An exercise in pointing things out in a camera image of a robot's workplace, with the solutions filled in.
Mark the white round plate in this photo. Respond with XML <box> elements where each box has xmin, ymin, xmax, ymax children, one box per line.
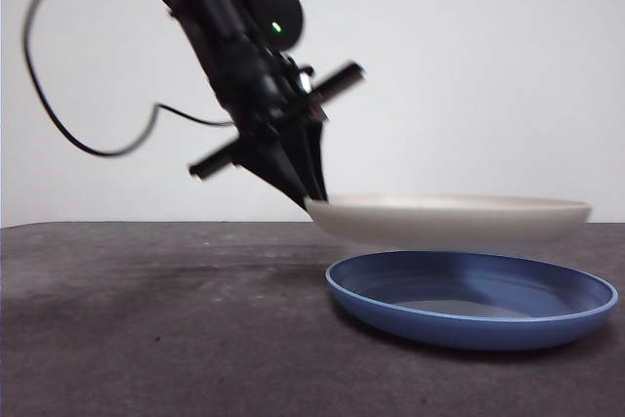
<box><xmin>305</xmin><ymin>191</ymin><xmax>593</xmax><ymax>249</ymax></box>

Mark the blue round plate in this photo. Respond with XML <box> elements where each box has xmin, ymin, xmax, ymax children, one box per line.
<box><xmin>324</xmin><ymin>250</ymin><xmax>620</xmax><ymax>352</ymax></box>

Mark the long black arm cable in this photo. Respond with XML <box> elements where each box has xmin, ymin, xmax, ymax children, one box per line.
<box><xmin>21</xmin><ymin>0</ymin><xmax>236</xmax><ymax>159</ymax></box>

